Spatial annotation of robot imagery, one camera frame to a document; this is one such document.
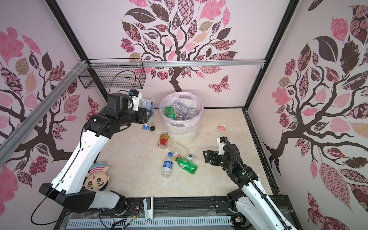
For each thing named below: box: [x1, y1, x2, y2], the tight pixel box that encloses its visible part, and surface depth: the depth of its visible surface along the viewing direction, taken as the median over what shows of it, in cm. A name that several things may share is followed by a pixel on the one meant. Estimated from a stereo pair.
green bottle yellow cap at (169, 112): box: [164, 105, 177, 121], surface depth 91 cm
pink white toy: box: [218, 123, 227, 132], surface depth 108 cm
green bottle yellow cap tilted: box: [173, 156, 198, 175], surface depth 85 cm
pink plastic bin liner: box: [159, 91, 204, 135], surface depth 83 cm
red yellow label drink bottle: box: [158, 129, 170, 150], surface depth 97 cm
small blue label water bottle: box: [161, 152, 173, 178], surface depth 86 cm
